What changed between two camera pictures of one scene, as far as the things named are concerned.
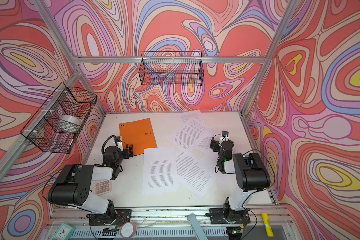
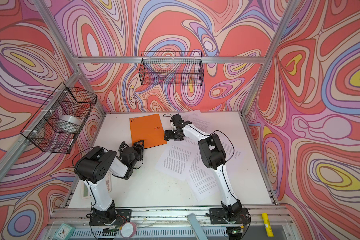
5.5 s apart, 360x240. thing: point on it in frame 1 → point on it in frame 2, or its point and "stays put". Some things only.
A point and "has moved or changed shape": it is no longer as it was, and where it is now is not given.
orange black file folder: x=139 y=133 has moved or changed shape
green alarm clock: x=64 y=232 stays put
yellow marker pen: x=267 y=225 stays put
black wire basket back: x=175 y=68 stays put
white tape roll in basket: x=69 y=122 stays put
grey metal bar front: x=197 y=226 stays put
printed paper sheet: x=192 y=119 stays put
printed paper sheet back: x=188 y=134 → x=230 y=145
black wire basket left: x=57 y=124 stays put
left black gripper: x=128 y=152 → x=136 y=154
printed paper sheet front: x=160 y=172 → x=177 y=159
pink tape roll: x=128 y=229 stays put
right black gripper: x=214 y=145 → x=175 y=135
